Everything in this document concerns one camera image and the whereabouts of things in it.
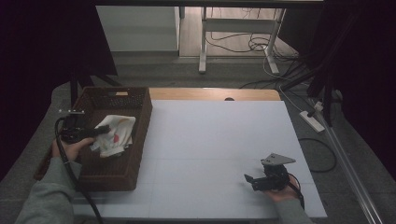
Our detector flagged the person's right hand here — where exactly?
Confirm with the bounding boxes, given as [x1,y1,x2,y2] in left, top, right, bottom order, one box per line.
[263,181,302,204]

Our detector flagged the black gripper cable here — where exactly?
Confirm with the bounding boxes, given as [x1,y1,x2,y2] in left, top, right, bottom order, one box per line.
[287,172,306,210]
[54,117,105,224]

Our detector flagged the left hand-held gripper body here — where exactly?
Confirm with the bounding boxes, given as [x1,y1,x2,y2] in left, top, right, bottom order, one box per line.
[57,109,98,145]

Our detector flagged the tangled black floor cables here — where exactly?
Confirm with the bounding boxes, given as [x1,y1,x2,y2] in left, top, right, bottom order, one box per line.
[205,7,312,90]

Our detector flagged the black looped floor cable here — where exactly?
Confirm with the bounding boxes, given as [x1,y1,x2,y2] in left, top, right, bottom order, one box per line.
[298,137,338,174]

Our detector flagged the brown woven basket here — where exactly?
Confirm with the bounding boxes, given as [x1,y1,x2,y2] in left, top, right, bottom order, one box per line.
[34,86,153,192]

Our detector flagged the white-legged desk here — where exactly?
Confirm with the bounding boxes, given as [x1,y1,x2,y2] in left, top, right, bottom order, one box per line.
[92,0,325,75]

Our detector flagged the person's left hand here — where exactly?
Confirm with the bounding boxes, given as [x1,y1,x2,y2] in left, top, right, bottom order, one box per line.
[50,137,96,162]

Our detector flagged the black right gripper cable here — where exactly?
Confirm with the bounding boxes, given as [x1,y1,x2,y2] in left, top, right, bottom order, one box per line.
[287,172,306,210]

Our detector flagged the wooden table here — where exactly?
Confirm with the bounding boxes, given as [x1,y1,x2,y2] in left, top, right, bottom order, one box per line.
[148,87,283,102]

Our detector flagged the white power strip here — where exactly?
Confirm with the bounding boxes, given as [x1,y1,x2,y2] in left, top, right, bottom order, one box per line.
[299,110,326,133]

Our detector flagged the white fruit-print garment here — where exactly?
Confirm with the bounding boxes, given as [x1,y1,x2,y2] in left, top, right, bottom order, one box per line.
[90,114,137,159]

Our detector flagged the white cabinet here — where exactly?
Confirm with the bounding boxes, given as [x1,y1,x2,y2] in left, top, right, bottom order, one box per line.
[95,5,181,53]

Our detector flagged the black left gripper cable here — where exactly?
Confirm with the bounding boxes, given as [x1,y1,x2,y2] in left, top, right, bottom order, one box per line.
[54,117,105,224]

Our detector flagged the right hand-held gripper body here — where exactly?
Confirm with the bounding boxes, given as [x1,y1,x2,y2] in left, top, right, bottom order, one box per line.
[260,152,297,191]

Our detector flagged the black curtain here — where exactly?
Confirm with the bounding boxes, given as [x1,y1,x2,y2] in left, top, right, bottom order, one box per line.
[278,0,396,174]
[0,0,119,183]

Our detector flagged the metal rail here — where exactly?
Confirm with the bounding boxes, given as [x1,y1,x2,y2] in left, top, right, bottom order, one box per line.
[309,98,385,224]

